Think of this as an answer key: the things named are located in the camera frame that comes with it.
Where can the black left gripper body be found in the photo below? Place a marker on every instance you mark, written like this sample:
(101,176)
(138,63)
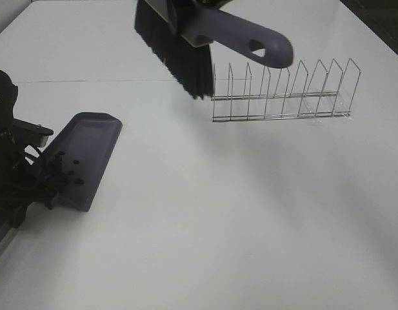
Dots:
(25,133)

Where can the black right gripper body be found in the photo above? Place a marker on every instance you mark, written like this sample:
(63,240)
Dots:
(213,4)

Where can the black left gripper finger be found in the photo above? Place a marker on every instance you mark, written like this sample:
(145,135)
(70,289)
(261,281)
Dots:
(18,213)

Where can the pile of coffee beans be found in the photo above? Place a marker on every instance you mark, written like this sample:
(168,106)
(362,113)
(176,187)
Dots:
(64,173)

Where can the purple plastic dustpan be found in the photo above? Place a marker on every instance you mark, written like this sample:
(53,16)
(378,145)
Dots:
(89,137)

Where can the purple hand brush black bristles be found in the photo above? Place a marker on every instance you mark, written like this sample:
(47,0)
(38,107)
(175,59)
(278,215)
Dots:
(181,37)

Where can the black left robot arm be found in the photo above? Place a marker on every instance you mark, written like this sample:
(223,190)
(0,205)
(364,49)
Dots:
(23,169)

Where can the metal wire rack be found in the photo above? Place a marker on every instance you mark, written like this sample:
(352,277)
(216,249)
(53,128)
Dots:
(264,94)

